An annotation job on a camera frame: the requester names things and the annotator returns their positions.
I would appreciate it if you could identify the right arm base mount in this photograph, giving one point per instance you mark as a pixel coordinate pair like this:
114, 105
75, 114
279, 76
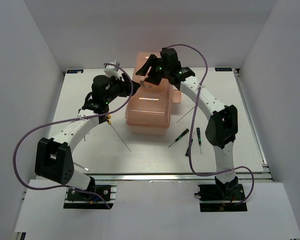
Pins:
212, 200

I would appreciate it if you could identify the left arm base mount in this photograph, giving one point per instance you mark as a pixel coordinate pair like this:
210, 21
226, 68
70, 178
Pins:
81, 201

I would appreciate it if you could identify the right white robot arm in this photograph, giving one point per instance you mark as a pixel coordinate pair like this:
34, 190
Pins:
222, 124

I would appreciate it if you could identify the aluminium table front rail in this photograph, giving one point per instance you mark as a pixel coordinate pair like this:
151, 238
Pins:
162, 177

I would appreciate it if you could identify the pink plastic toolbox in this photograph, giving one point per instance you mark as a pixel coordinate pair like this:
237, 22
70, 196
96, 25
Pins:
148, 112

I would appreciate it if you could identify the yellow black T-handle hex key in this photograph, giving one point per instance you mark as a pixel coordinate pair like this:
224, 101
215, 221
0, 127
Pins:
117, 135

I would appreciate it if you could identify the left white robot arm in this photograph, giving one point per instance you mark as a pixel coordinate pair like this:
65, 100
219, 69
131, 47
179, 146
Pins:
54, 160

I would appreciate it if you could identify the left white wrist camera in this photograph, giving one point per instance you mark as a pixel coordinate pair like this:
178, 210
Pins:
112, 70

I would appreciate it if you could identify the blue label sticker left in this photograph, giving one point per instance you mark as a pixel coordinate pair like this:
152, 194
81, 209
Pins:
74, 71

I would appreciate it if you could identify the blue label sticker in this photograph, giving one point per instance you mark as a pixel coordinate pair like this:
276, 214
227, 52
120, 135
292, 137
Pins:
74, 71
223, 69

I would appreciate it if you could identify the black green precision screwdriver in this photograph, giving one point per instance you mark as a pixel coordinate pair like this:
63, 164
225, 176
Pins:
180, 136

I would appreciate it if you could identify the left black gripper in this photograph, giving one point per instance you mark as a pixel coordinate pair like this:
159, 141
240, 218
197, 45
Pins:
125, 85

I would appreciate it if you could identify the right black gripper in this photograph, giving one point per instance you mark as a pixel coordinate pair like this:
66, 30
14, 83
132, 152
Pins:
144, 69

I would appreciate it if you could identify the blue label sticker right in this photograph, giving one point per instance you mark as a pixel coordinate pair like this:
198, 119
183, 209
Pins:
223, 69

